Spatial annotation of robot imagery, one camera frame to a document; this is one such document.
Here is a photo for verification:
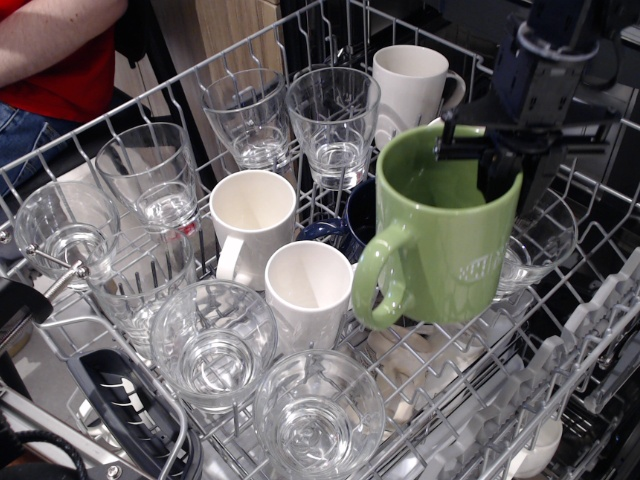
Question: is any black rack handle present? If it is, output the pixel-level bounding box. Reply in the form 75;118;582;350
67;349;203;479

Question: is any clear glass far left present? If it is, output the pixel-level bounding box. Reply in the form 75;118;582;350
14;181;120;280

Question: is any grey plastic tine holder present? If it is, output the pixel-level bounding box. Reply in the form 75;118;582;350
421;251;639;479

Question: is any white mug front centre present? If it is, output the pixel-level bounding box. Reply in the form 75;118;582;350
265;241;353;355

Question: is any clear glass front centre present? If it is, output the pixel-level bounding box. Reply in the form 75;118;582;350
253;349;386;479

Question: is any clear glass lower left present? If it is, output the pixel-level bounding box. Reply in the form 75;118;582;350
87;225;196;359

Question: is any grey wire dishwasher rack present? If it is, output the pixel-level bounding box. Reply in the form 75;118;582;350
1;1;639;479

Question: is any white mug back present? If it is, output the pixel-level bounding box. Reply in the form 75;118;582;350
373;45;466;149

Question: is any white mug left centre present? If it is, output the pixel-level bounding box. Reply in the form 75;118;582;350
209;170;297;291

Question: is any white mug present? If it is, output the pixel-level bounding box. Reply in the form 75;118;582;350
209;170;297;291
373;45;466;149
265;241;353;355

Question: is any clear glass back left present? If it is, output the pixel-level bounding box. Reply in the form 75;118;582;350
202;68;290;172

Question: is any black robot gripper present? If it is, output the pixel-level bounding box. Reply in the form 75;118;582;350
436;1;623;213

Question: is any person in red shirt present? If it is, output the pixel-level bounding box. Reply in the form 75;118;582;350
1;1;128;195

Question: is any clear glass back centre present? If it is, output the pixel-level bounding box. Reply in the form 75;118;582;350
286;67;381;190

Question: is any green ceramic mug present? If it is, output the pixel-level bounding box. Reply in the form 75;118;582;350
352;125;523;330

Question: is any tall clear glass left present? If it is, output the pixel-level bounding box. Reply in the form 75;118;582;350
95;122;198;235

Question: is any white bowl lower rack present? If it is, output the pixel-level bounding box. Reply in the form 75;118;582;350
508;419;563;479

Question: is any clear glass right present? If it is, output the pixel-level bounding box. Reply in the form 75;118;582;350
494;190;577;301

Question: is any dark blue mug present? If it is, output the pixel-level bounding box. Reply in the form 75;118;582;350
297;179;376;263

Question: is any clear glass front left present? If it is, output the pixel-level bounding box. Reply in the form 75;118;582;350
150;280;278;413

